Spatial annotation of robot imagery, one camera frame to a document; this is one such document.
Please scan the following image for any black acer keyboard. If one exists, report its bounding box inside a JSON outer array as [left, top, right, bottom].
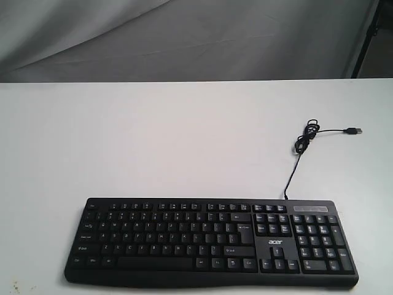
[[64, 197, 359, 288]]

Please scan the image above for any grey backdrop cloth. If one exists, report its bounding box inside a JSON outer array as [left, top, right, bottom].
[[1, 1, 377, 82]]

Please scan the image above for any black stand pole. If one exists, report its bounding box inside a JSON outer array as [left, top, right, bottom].
[[351, 1, 392, 79]]

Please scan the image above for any black USB cable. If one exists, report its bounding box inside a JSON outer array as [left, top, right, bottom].
[[283, 119, 364, 201]]

